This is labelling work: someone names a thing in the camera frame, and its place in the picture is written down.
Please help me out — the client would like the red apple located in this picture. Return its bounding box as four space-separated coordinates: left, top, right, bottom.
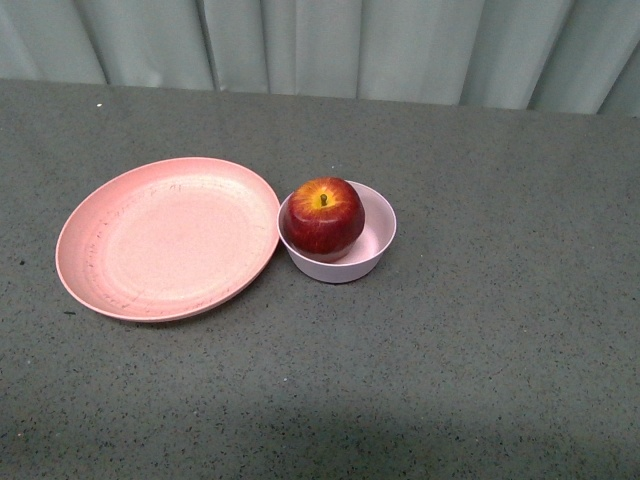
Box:
282 177 366 263

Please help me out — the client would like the pink bowl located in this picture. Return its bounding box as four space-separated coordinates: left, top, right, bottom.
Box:
277 181 397 284

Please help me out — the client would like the pink plate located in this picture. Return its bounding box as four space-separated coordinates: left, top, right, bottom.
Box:
55 157 280 322

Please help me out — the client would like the white curtain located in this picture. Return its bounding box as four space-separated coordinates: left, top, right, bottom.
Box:
1 0 639 116

